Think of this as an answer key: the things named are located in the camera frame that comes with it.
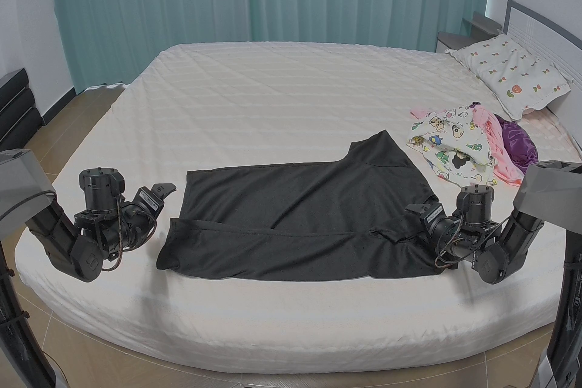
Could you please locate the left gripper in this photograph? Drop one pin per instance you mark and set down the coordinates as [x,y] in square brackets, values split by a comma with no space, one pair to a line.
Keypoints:
[148,204]

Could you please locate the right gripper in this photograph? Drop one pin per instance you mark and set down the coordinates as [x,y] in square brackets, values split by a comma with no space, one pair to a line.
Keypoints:
[435,218]

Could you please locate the black T-shirt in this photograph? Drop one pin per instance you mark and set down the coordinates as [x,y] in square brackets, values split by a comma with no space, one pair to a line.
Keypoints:
[295,204]

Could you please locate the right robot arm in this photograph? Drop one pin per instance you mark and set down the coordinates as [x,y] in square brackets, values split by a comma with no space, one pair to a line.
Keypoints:
[514,236]

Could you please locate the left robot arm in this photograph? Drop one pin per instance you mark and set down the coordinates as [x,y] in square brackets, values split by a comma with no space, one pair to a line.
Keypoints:
[68,236]

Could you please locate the pile of clothes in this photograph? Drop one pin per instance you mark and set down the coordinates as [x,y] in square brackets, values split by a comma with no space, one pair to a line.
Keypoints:
[459,140]

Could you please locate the bed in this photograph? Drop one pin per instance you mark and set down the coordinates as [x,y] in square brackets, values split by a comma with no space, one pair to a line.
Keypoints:
[282,104]

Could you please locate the white printed pillow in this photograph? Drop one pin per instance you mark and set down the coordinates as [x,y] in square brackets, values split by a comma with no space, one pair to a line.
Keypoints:
[514,72]

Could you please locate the black chest of drawers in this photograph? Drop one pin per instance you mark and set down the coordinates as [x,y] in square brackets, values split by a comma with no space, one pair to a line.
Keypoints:
[16,109]

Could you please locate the grey bedside table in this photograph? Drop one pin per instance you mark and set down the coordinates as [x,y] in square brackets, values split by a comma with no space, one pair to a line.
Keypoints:
[454,41]

